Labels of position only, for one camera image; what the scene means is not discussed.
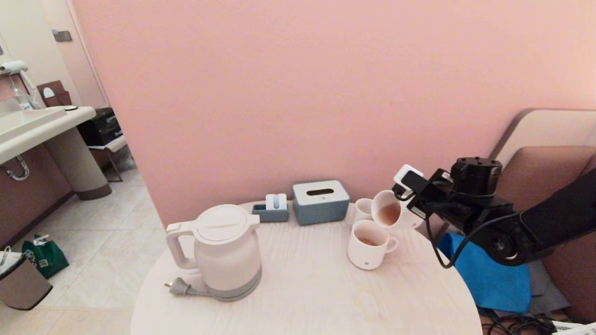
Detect white ribbed ceramic mug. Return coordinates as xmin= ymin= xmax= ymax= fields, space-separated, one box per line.
xmin=347 ymin=220 xmax=400 ymax=270
xmin=371 ymin=190 xmax=425 ymax=229

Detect white electric kettle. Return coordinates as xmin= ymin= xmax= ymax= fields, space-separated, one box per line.
xmin=166 ymin=204 xmax=263 ymax=302

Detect clear plastic bottle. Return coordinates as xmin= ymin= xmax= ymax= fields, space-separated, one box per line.
xmin=10 ymin=77 xmax=35 ymax=111

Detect brown and cream sofa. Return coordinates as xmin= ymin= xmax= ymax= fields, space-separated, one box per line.
xmin=435 ymin=108 xmax=596 ymax=322

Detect blue folded cloth bag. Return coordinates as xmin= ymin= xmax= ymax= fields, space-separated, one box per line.
xmin=438 ymin=233 xmax=531 ymax=313

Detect blue-grey tissue box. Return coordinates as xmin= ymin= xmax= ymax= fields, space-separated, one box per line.
xmin=292 ymin=180 xmax=350 ymax=226

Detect grey folded cloth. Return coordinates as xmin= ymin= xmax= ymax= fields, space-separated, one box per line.
xmin=526 ymin=261 xmax=569 ymax=313

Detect small blue-grey tray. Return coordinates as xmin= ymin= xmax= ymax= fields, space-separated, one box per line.
xmin=252 ymin=201 xmax=290 ymax=223

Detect white printed paper sheet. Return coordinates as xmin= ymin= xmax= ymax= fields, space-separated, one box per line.
xmin=549 ymin=320 xmax=596 ymax=335

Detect grey kettle power plug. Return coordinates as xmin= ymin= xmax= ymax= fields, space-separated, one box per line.
xmin=164 ymin=277 xmax=210 ymax=297

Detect white metal-legged stool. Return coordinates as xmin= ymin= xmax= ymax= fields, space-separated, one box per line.
xmin=88 ymin=135 xmax=131 ymax=183

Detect black box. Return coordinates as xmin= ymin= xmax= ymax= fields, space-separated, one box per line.
xmin=77 ymin=108 xmax=125 ymax=147

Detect green shopping bag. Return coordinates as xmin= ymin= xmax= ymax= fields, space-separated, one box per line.
xmin=22 ymin=234 xmax=69 ymax=279

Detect brown tissue holder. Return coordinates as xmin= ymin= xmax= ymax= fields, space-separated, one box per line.
xmin=37 ymin=81 xmax=73 ymax=108

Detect chrome sink drain pipe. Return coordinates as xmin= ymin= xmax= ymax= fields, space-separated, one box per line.
xmin=0 ymin=155 xmax=31 ymax=182

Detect white sink counter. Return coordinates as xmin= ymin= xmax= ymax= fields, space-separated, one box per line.
xmin=0 ymin=106 xmax=112 ymax=201

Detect brown trash bin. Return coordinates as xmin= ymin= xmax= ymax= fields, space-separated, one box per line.
xmin=0 ymin=254 xmax=53 ymax=311

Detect white hair dryer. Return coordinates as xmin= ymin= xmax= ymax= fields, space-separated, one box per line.
xmin=0 ymin=60 xmax=37 ymax=91

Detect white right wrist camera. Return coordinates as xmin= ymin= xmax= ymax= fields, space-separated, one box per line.
xmin=393 ymin=164 xmax=425 ymax=192

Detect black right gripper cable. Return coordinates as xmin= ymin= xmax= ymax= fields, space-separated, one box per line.
xmin=425 ymin=212 xmax=517 ymax=269

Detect small white handleless cup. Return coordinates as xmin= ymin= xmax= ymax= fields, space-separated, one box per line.
xmin=352 ymin=198 xmax=375 ymax=223

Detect black tangled cables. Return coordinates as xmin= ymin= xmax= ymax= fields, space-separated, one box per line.
xmin=477 ymin=306 xmax=559 ymax=335

